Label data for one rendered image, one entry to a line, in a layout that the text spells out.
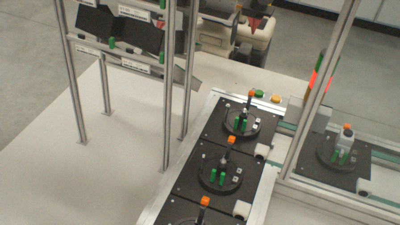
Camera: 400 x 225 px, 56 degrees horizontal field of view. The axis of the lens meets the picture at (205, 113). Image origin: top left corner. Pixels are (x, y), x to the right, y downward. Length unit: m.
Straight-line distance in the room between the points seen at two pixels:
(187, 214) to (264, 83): 0.85
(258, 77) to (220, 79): 0.18
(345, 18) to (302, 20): 3.37
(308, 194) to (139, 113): 0.71
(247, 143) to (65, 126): 0.69
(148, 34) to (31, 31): 2.78
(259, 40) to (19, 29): 2.34
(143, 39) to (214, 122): 0.44
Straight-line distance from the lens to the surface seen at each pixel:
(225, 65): 1.81
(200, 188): 1.15
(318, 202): 1.29
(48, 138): 1.48
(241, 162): 1.24
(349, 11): 0.89
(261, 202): 1.18
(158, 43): 1.05
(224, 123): 1.32
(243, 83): 1.72
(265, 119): 1.40
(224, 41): 1.99
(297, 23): 4.17
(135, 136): 1.43
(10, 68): 3.35
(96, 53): 1.11
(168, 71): 1.02
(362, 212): 1.31
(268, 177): 1.24
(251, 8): 1.29
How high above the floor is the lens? 1.91
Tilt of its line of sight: 43 degrees down
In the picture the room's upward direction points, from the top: 8 degrees clockwise
